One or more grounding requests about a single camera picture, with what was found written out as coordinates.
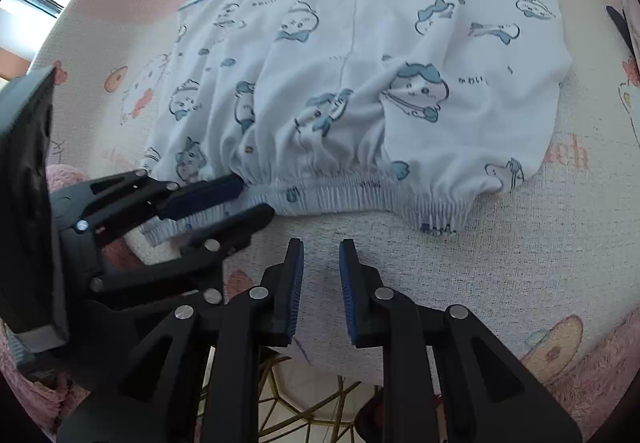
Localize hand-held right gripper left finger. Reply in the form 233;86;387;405
57;238;305;443

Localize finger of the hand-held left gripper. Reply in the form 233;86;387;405
91;203;276;310
50;170;244;235

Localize white cartoon print shorts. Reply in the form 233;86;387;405
141;0;573;251

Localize pink fuzzy cloth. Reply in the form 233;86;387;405
0;163;143;439

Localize gold wire frame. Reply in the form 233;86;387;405
197;348;386;443

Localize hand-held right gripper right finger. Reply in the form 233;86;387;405
339;238;583;443

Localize small pink black-trimmed cloth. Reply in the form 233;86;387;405
606;0;640;88

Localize pink cat print blanket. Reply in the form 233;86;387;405
0;0;640;424

